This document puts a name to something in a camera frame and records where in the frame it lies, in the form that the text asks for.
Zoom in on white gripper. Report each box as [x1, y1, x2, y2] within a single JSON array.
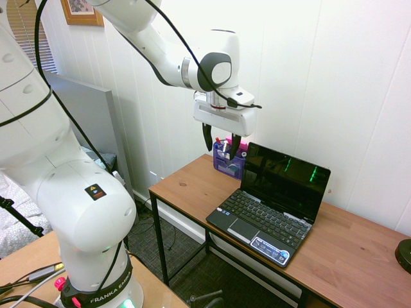
[[192, 98, 258, 162]]

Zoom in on black laptop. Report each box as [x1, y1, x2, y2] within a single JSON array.
[[205, 142, 332, 269]]

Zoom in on purple desk organizer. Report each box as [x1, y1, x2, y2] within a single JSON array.
[[213, 137, 249, 180]]

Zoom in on grey headboard panel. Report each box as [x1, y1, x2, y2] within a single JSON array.
[[43, 70, 139, 225]]

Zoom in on wooden framed picture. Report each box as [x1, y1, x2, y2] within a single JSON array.
[[60, 0, 105, 27]]

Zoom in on black tripod stand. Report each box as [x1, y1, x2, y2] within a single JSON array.
[[0, 194, 45, 238]]

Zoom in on black round lamp base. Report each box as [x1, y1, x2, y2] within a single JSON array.
[[394, 238, 411, 275]]

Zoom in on white patterned bedding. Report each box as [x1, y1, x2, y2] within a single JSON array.
[[0, 173, 54, 260]]

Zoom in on window blinds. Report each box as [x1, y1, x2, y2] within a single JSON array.
[[6, 0, 58, 74]]

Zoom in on grey usb plug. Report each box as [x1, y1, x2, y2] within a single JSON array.
[[28, 262, 65, 283]]

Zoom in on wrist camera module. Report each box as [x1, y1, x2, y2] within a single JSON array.
[[193, 87, 256, 110]]

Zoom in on wooden desk with black frame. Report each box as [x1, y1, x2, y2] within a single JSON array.
[[148, 153, 411, 308]]

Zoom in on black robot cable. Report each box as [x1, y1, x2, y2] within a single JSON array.
[[0, 0, 263, 308]]

